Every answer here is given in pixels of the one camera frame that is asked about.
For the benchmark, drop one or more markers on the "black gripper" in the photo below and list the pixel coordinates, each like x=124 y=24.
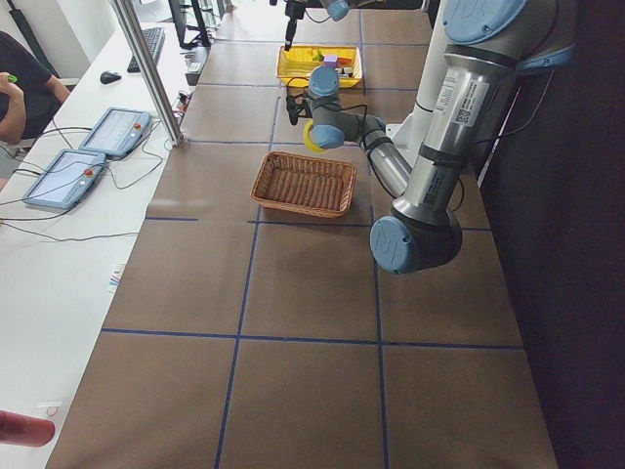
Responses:
x=291 y=25

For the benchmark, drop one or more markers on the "yellow tape roll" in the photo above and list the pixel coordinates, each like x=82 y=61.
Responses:
x=308 y=141

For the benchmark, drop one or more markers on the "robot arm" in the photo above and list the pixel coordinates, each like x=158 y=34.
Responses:
x=335 y=10
x=475 y=46

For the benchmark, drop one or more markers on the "yellow woven plastic basket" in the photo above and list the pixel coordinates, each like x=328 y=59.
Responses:
x=293 y=68

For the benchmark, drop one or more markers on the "brown wicker basket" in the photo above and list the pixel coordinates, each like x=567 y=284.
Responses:
x=317 y=187

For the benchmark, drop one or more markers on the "purple foam cube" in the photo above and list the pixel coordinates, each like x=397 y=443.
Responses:
x=331 y=60

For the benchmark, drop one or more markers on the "black computer mouse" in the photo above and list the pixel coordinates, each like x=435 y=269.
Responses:
x=108 y=77

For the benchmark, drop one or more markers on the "far teach pendant tablet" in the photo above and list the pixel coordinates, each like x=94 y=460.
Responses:
x=117 y=132

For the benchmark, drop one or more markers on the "teach pendant tablet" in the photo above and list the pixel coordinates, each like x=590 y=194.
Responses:
x=67 y=179
x=117 y=132

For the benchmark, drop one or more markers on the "near teach pendant tablet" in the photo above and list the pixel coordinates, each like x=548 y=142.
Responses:
x=67 y=179

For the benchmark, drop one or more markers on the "seated person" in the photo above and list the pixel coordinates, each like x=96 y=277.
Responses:
x=31 y=94

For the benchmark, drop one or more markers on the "red cylinder bottle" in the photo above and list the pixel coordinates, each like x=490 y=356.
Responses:
x=23 y=430

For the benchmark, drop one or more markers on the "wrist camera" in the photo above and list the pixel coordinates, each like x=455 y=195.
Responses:
x=297 y=109

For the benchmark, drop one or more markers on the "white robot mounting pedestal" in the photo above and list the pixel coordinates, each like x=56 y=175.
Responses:
x=409 y=135

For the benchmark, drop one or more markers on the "aluminium frame post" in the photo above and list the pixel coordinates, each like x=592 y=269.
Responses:
x=130 y=26

